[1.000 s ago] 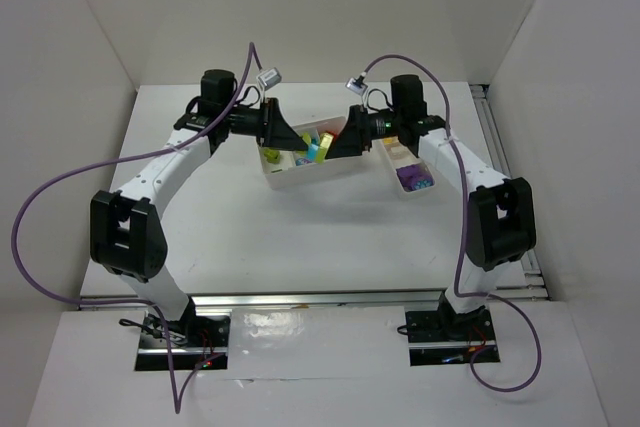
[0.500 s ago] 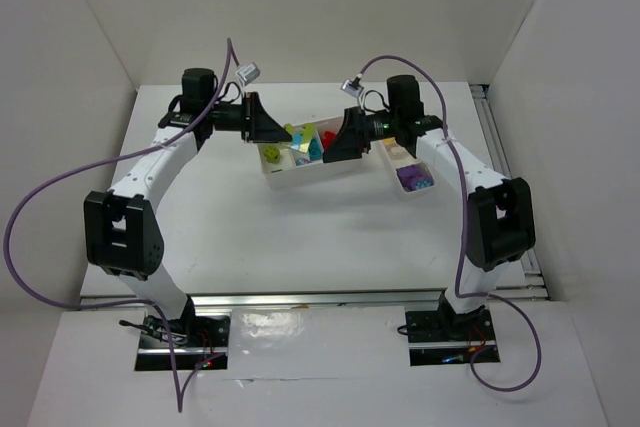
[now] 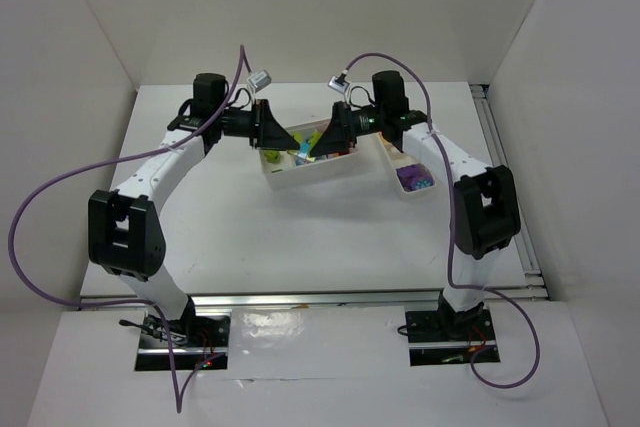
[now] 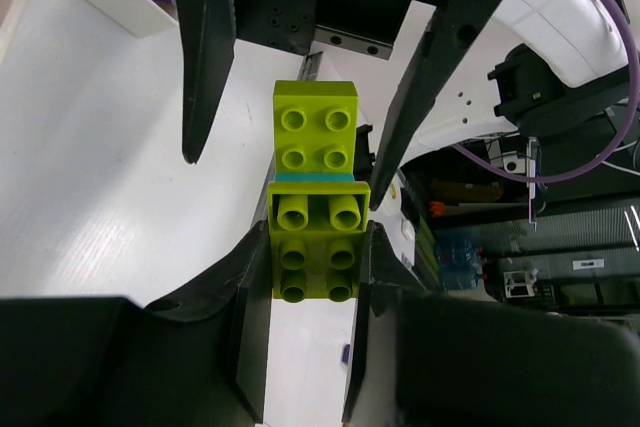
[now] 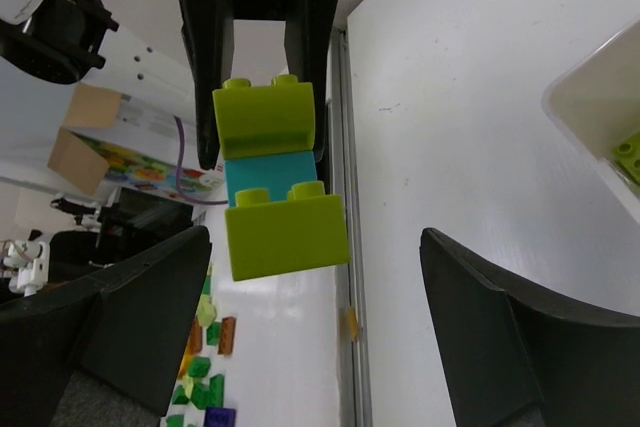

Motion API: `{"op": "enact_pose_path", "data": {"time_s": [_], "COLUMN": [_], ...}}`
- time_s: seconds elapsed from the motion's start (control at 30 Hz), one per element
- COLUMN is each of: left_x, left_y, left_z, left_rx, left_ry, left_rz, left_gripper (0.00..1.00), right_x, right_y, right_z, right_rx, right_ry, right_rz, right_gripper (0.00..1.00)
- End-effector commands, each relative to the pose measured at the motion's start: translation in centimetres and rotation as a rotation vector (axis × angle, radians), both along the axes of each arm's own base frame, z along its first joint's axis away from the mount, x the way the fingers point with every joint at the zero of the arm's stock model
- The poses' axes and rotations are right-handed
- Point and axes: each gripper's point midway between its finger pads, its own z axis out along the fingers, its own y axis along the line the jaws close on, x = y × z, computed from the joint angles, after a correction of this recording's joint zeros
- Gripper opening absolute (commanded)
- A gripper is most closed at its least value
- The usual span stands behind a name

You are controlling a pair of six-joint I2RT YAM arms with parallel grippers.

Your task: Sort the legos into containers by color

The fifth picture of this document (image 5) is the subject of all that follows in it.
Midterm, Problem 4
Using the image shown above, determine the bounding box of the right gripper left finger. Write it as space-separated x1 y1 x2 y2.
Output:
1 226 211 426

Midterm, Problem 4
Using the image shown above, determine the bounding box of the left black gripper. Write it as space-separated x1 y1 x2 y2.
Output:
178 0 338 170

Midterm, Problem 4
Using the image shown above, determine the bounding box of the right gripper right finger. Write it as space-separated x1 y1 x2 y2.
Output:
420 228 639 426

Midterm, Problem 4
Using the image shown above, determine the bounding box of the green and teal lego stack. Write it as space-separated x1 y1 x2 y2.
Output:
212 74 350 281

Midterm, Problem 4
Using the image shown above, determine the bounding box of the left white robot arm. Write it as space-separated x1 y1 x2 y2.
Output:
1 0 338 169

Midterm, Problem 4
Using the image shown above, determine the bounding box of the scattered lego pile on floor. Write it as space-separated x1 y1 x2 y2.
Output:
159 264 237 427

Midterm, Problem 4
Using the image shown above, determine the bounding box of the colourful lego box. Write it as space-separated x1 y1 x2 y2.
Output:
48 84 224 203

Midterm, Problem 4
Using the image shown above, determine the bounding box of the wide white divided tray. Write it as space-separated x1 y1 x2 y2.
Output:
542 21 639 221

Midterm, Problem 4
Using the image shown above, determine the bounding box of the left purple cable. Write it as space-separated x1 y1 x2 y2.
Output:
82 0 229 206

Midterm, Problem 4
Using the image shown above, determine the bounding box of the aluminium rail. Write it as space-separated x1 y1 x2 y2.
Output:
329 28 373 426

